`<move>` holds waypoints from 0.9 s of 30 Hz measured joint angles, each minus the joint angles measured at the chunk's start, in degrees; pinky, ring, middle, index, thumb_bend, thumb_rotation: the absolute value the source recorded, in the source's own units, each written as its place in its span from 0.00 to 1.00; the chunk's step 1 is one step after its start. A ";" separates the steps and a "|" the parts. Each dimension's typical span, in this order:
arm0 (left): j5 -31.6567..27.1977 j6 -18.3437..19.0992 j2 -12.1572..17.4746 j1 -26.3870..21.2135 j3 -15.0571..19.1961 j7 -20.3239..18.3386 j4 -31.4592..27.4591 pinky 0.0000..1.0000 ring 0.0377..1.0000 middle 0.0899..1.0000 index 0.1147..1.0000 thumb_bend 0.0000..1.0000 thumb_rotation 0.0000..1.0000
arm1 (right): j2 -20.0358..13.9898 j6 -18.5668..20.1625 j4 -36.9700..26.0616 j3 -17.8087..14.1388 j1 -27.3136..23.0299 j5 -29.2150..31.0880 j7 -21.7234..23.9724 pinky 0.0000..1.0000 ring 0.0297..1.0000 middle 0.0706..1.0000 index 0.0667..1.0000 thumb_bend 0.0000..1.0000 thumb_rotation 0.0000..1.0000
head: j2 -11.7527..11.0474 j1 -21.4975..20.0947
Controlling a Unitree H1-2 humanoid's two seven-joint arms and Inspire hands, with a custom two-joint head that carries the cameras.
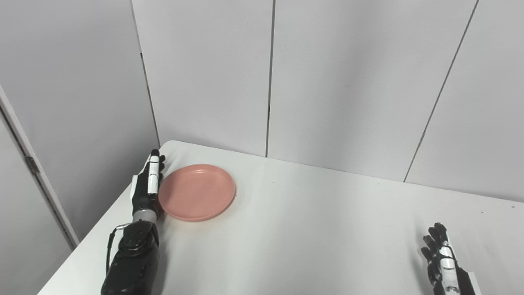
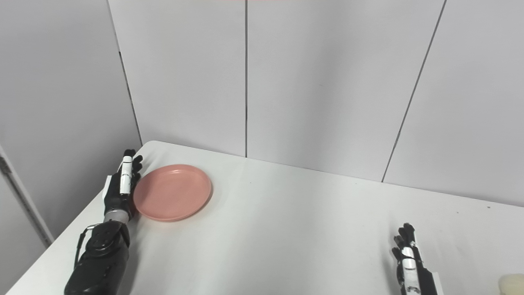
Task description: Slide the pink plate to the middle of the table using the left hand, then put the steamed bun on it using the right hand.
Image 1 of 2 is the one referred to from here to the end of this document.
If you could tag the grey metal door hinge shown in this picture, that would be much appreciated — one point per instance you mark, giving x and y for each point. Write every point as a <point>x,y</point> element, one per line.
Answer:
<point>32,164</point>

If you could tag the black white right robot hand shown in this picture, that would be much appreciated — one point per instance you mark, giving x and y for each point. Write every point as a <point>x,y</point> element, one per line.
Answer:
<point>446,266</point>

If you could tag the pink round plate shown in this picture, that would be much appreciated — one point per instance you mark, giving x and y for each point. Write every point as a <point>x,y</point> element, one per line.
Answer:
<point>197,192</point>

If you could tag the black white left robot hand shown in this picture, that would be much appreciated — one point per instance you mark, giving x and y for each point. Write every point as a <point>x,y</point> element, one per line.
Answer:
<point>143,196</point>

